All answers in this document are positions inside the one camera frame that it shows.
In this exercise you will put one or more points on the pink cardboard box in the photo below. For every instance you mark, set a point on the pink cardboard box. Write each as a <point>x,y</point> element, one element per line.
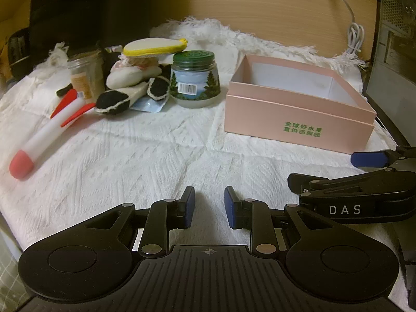
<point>292,110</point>

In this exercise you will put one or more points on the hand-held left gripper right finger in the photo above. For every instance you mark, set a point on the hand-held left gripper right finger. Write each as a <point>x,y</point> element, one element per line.
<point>230,206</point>

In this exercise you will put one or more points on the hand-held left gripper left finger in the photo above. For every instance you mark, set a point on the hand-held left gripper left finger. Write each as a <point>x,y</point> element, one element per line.
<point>190,206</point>

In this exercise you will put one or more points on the black cloth piece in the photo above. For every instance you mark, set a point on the black cloth piece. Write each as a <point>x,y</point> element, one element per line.
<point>65,90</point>

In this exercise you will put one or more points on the black computer case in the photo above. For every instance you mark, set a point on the black computer case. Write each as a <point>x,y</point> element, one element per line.
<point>396,55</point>

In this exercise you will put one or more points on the black monitor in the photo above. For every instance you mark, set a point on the black monitor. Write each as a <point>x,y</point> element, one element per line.
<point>81,6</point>

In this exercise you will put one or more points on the white plush toy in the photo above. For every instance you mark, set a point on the white plush toy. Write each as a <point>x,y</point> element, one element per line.
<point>125,76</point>

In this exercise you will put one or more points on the clear plastic jar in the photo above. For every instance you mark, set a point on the clear plastic jar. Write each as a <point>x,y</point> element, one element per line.
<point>86,71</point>

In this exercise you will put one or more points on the pink plush toy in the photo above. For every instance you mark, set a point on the pink plush toy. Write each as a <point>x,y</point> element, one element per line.
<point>139,61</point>

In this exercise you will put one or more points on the white red rocket plush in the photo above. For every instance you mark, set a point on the white red rocket plush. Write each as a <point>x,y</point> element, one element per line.
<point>42,136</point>

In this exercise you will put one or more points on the green cutting mat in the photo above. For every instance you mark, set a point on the green cutting mat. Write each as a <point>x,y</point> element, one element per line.
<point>6,266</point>

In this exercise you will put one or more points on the large black knit slipper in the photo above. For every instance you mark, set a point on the large black knit slipper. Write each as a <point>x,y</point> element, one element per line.
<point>112,100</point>

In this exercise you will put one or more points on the green-lid glass jar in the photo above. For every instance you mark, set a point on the green-lid glass jar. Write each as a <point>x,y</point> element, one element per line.
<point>195,84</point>

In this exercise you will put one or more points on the yellow-edged scrubbing sponge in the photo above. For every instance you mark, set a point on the yellow-edged scrubbing sponge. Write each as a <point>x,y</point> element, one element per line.
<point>152,46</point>

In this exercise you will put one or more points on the blue plastic packet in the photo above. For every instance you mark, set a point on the blue plastic packet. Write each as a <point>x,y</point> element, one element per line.
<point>149,105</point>

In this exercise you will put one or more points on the white textured blanket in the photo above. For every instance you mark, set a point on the white textured blanket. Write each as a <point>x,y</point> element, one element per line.
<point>162,156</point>

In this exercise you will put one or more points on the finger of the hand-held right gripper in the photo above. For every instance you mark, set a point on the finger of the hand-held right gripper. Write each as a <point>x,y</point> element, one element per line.
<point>359,159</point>
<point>312,183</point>

